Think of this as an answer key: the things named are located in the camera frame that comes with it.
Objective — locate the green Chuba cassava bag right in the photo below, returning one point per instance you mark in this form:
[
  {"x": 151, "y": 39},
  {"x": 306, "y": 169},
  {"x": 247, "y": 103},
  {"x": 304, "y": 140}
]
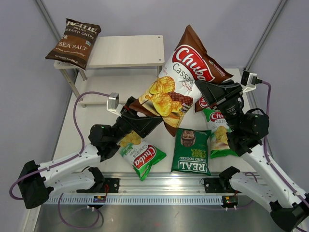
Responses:
[{"x": 218, "y": 139}]

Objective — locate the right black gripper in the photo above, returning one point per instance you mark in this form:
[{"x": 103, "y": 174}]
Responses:
[{"x": 214, "y": 93}]

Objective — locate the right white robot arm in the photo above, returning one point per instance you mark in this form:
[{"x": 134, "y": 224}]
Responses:
[{"x": 287, "y": 202}]

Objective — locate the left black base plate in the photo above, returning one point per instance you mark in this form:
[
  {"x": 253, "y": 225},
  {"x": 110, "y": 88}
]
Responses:
[{"x": 111, "y": 185}]

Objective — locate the brown Chuba cassava bag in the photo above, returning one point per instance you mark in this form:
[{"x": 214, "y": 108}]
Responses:
[
  {"x": 174, "y": 91},
  {"x": 200, "y": 105}
]

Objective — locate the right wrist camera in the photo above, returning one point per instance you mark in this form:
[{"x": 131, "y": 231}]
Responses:
[{"x": 249, "y": 81}]

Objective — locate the green Real chips bag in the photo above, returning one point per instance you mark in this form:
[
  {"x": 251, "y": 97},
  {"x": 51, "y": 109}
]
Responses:
[{"x": 191, "y": 152}]

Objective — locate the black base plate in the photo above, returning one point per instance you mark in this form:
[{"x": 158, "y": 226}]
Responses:
[
  {"x": 213, "y": 185},
  {"x": 111, "y": 185}
]

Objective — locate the white slotted cable duct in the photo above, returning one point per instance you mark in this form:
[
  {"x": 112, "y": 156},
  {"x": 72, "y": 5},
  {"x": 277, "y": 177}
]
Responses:
[{"x": 137, "y": 200}]

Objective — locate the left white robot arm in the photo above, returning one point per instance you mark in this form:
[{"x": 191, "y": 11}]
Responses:
[{"x": 77, "y": 171}]

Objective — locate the green Chuba cassava bag centre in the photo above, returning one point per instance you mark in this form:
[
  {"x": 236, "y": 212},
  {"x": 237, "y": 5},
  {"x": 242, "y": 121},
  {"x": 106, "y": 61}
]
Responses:
[{"x": 140, "y": 154}]

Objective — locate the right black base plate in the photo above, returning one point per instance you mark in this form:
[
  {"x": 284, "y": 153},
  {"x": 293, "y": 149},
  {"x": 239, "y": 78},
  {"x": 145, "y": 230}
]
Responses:
[{"x": 213, "y": 185}]

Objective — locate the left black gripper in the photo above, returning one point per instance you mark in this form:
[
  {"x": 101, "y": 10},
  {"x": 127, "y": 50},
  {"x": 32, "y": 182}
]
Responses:
[{"x": 143, "y": 125}]

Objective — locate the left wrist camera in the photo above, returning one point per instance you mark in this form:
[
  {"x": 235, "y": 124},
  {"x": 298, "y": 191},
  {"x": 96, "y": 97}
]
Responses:
[{"x": 113, "y": 103}]

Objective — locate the brown Kettle sea salt bag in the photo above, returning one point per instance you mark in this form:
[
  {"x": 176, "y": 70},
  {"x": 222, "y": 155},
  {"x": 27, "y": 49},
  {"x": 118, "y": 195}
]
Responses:
[{"x": 76, "y": 44}]

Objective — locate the green chuba cassava bag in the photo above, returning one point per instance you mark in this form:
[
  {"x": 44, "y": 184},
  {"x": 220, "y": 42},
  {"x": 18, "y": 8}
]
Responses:
[
  {"x": 140, "y": 154},
  {"x": 218, "y": 139}
]

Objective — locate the aluminium mounting rail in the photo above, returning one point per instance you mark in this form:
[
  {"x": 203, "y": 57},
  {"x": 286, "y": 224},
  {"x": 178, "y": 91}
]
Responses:
[{"x": 154, "y": 184}]

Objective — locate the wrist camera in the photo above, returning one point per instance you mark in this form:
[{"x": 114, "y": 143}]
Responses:
[
  {"x": 113, "y": 103},
  {"x": 249, "y": 81}
]

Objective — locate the white wooden two-tier shelf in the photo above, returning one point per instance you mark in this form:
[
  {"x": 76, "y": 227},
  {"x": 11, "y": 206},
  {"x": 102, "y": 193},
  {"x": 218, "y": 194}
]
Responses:
[{"x": 122, "y": 64}]

